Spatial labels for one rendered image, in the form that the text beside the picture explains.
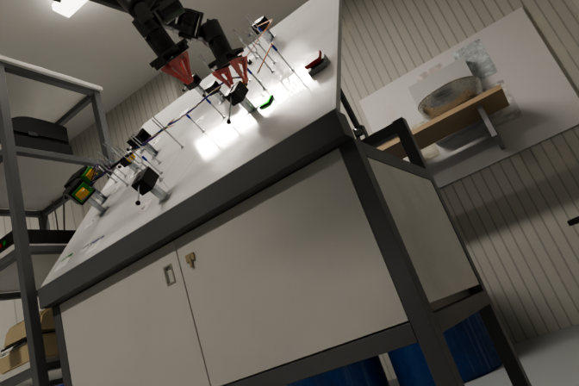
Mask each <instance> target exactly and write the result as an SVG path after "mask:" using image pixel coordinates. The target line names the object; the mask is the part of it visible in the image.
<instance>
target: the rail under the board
mask: <svg viewBox="0 0 579 386"><path fill-rule="evenodd" d="M352 138H353V139H355V137H354V134H353V132H352V129H351V127H350V124H349V122H348V120H347V118H346V115H344V114H342V113H340V112H339V111H338V110H336V109H334V110H333V111H331V112H329V113H328V114H326V115H324V116H322V117H321V118H320V119H318V120H317V121H314V122H313V123H311V124H309V125H308V126H306V127H305V128H303V129H302V130H300V131H298V132H297V133H295V134H293V135H291V136H290V137H289V138H287V139H285V140H283V141H282V142H280V143H278V144H277V145H275V146H274V147H272V148H270V149H269V150H267V151H265V152H264V153H262V154H260V155H259V156H258V157H256V158H254V159H252V160H250V161H249V162H247V163H245V164H244V165H242V166H241V167H239V168H238V169H236V170H234V171H232V172H230V173H229V174H227V175H226V176H225V177H222V178H221V179H219V180H218V181H216V182H214V183H213V184H211V185H210V186H208V187H206V188H205V189H203V190H201V191H199V192H197V193H196V194H195V195H194V196H191V197H190V198H188V199H186V200H185V201H183V202H181V203H179V204H178V205H177V206H175V207H174V208H172V209H170V210H168V211H166V212H165V213H163V214H162V215H160V216H158V217H157V218H155V219H153V220H152V221H150V222H148V223H147V224H146V225H144V226H142V227H140V228H138V229H137V230H135V231H133V232H132V233H131V234H129V235H127V236H126V237H124V238H122V239H121V240H118V241H117V242H116V243H114V244H113V245H111V246H109V247H107V248H106V249H104V250H102V251H101V252H99V253H98V254H96V255H94V256H93V257H91V258H89V259H87V260H86V261H84V262H83V263H82V264H80V265H78V266H76V267H74V268H73V269H71V270H69V271H68V272H67V273H65V274H63V275H62V276H60V277H58V278H56V279H54V280H53V281H52V282H50V283H48V284H46V285H45V286H43V287H42V288H40V289H38V290H37V291H38V297H39V304H40V309H43V308H53V307H55V306H57V305H59V304H61V303H63V302H66V301H68V300H69V299H71V298H73V297H74V296H76V295H78V294H80V293H82V292H83V291H85V290H87V289H88V288H90V287H92V286H94V285H95V284H97V283H100V282H101V281H102V280H104V279H106V278H108V277H110V276H112V275H114V274H116V272H118V271H121V270H122V269H124V268H126V267H128V266H130V265H131V264H133V263H135V262H136V261H138V260H140V259H142V258H144V257H145V256H147V255H149V254H150V253H152V252H155V251H156V250H158V249H159V248H161V247H163V246H165V245H167V244H169V243H170V242H172V241H174V240H176V239H177V238H179V237H181V236H183V235H184V234H186V233H188V232H190V231H191V230H193V229H195V228H197V227H199V226H201V225H202V224H204V223H205V222H207V221H210V220H211V219H213V218H215V217H216V216H217V215H220V214H222V213H224V212H225V211H227V210H229V209H230V208H232V207H234V206H236V205H238V204H239V203H241V202H244V201H245V200H246V199H248V198H250V197H252V196H254V195H256V194H258V193H259V192H260V191H262V190H265V189H266V188H268V187H270V186H272V185H273V184H275V183H277V182H278V181H280V180H282V179H284V178H286V177H287V176H289V175H291V174H292V173H294V172H296V171H299V170H300V169H301V168H303V167H305V166H306V165H309V164H311V163H313V162H314V161H316V160H317V159H319V158H321V157H323V156H325V155H327V154H328V153H330V152H332V151H333V150H335V149H337V148H339V146H340V145H342V144H344V143H345V142H347V141H348V140H351V139H352Z"/></svg>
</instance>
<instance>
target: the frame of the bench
mask: <svg viewBox="0 0 579 386"><path fill-rule="evenodd" d="M339 149H340V151H341V153H342V155H343V158H344V160H345V162H346V166H347V168H348V171H349V172H350V174H351V177H352V181H353V182H354V185H355V187H356V190H357V192H358V195H359V197H360V200H361V202H362V204H363V206H364V210H365V213H366V214H367V217H368V219H369V221H370V224H371V227H372V229H373V232H374V234H375V236H376V238H377V242H378V244H379V246H380V248H381V251H382V253H383V256H384V259H385V261H386V264H387V266H388V267H389V271H390V274H391V276H392V278H393V280H394V283H395V286H396V288H397V290H398V293H399V295H400V298H401V299H402V303H403V306H404V308H405V309H406V312H407V314H408V318H409V320H410V321H409V322H406V323H404V324H401V325H399V326H396V327H392V328H389V329H386V330H383V331H381V332H379V333H374V334H372V335H369V336H366V337H363V338H361V339H357V340H354V341H352V342H349V343H346V344H344V345H341V346H336V347H334V348H332V349H329V350H326V351H324V352H319V353H316V354H314V355H312V356H309V357H306V358H302V359H299V360H296V361H294V362H291V363H289V364H285V365H282V366H279V367H277V368H274V369H271V370H268V371H265V372H262V373H259V374H257V375H254V376H251V377H247V378H245V379H242V380H239V381H237V382H234V383H230V384H227V385H224V386H284V385H287V384H290V383H295V382H298V381H301V380H303V379H306V378H309V377H313V376H316V375H319V374H322V373H325V372H328V371H330V370H335V369H338V368H340V367H343V366H347V365H349V364H354V363H357V362H359V361H362V360H365V359H367V358H373V357H375V356H378V355H381V354H384V353H386V352H391V351H394V350H397V349H400V348H403V347H405V346H410V345H412V344H415V343H418V342H419V344H420V348H421V350H422V352H423V354H424V356H425V359H426V362H427V364H428V367H429V369H430V371H431V373H432V375H433V379H434V382H435V383H436V386H464V382H463V380H462V378H461V376H460V374H459V372H458V368H457V366H456V364H455V362H454V360H453V357H452V355H451V352H450V350H449V347H448V345H447V344H446V341H445V338H444V335H443V334H442V333H443V332H445V331H446V330H448V329H449V328H451V327H453V326H455V325H457V324H458V323H459V322H461V321H463V320H464V319H466V318H468V317H469V316H471V315H473V314H474V313H475V312H477V311H478V312H479V314H480V315H481V317H482V321H483V323H484V325H485V327H486V328H487V330H488V333H489V336H490V338H491V339H492V341H493V344H494V346H495V349H496V350H497V352H498V355H499V357H500V359H501V361H502V364H503V366H504V368H505V370H506V372H507V375H508V377H509V379H510V381H511V383H512V385H513V386H532V385H531V383H530V381H529V379H528V377H527V375H526V373H525V370H524V368H523V366H522V364H521V362H520V360H519V358H518V356H517V353H516V351H515V350H514V347H513V345H512V343H511V341H510V338H509V337H508V335H507V332H506V330H505V328H504V326H503V325H502V322H501V319H500V317H499V315H498V314H497V312H496V310H495V306H494V304H493V303H492V301H491V299H490V297H489V294H488V291H487V290H486V288H485V286H484V284H483V281H482V279H481V278H480V275H479V273H478V271H477V269H476V267H475V265H474V263H473V261H472V258H471V256H470V254H469V252H468V250H467V248H466V246H465V243H464V241H463V239H462V237H461V235H460V233H459V231H458V228H457V226H456V224H455V222H454V220H453V219H452V217H451V214H450V211H449V209H448V208H447V206H446V204H445V201H444V199H443V197H442V195H441V193H440V191H439V188H438V186H437V184H436V183H435V180H434V178H433V175H432V173H431V172H430V171H429V170H427V169H424V168H422V167H420V166H418V165H415V164H412V163H410V162H408V161H406V160H404V159H400V158H398V157H396V156H394V155H392V154H389V153H386V152H384V151H382V150H380V149H377V148H375V147H373V146H370V145H368V144H365V143H363V142H362V141H359V140H356V139H353V138H352V139H351V140H348V141H347V142H345V143H344V144H342V145H340V146H339ZM368 158H370V159H374V160H376V161H379V162H382V163H384V164H386V165H390V166H393V167H395V168H397V169H400V170H403V171H406V172H409V173H412V174H414V175H416V176H419V177H423V178H425V179H428V180H430V181H431V182H432V184H433V187H434V189H435V190H436V192H437V194H438V197H439V200H440V201H441V203H442V205H443V207H444V209H445V212H446V214H447V216H448V218H449V220H450V222H451V225H452V227H453V229H454V231H455V233H456V235H457V237H458V240H459V242H460V244H461V246H462V248H463V249H464V253H465V255H466V257H467V259H468V260H469V262H470V265H471V268H472V270H473V271H474V273H475V275H476V278H477V281H478V282H479V284H478V285H476V286H474V287H471V288H469V289H468V290H469V292H470V295H469V296H466V297H464V298H462V299H460V300H458V301H455V302H453V303H451V304H448V305H446V306H444V307H443V308H439V309H437V310H434V311H433V310H432V308H431V305H430V303H429V301H428V299H427V297H426V293H425V291H424V290H423V287H422V285H421V283H420V279H419V278H418V275H417V273H416V270H415V268H414V265H413V263H412V261H411V258H410V257H409V255H408V251H407V249H406V247H405V245H404V243H403V240H402V237H401V235H400V233H399V231H398V228H397V226H396V224H395V221H394V219H393V216H392V214H391V213H390V210H389V207H388V204H387V203H386V201H385V198H384V196H383V193H382V191H381V188H380V186H379V184H378V181H377V179H376V176H375V174H374V172H373V170H372V168H371V166H370V162H369V160H368ZM59 305H60V304H59ZM59 305H57V306H55V307H53V308H52V310H53V320H54V326H55V332H56V338H57V343H58V349H59V360H60V365H61V371H62V377H63V383H64V386H72V379H71V372H70V367H69V362H68V356H67V350H66V345H65V335H64V329H63V324H62V319H61V313H60V307H59Z"/></svg>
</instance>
